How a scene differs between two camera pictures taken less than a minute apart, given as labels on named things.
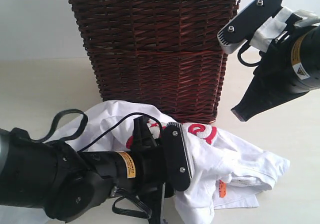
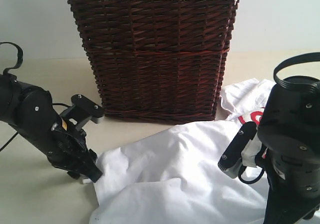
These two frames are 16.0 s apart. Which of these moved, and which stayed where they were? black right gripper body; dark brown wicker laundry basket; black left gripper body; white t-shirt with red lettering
Moved: white t-shirt with red lettering; black left gripper body; black right gripper body
Stayed: dark brown wicker laundry basket
